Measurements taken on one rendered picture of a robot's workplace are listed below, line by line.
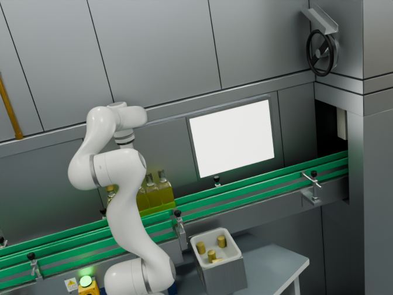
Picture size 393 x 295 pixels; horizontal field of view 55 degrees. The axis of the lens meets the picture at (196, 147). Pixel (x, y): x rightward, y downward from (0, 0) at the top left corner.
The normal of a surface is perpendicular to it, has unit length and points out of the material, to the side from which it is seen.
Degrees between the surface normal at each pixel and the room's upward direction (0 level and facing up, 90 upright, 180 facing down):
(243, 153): 90
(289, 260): 0
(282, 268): 0
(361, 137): 90
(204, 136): 90
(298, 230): 90
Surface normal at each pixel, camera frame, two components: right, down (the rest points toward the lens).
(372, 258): 0.25, 0.32
